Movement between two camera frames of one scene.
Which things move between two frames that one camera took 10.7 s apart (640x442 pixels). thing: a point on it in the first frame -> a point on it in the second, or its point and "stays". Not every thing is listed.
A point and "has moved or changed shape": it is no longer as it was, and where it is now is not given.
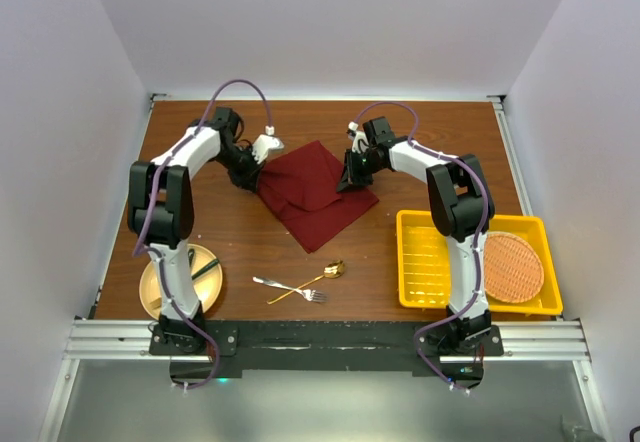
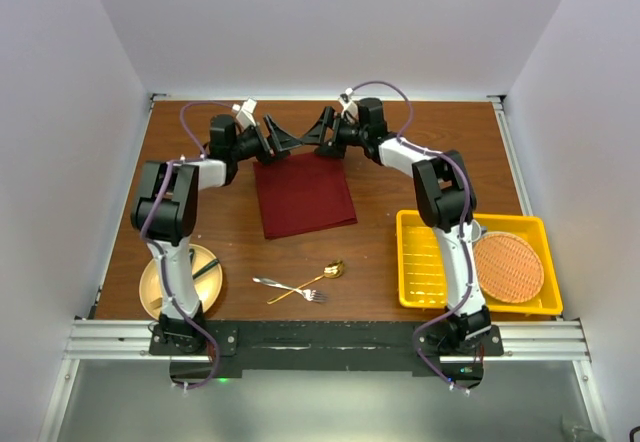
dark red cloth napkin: (299, 187) has moved or changed shape
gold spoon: (333, 270) stays
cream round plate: (207, 286) stays
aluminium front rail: (524, 341) stays
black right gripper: (351, 178) -> (317, 135)
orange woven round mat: (513, 272) stays
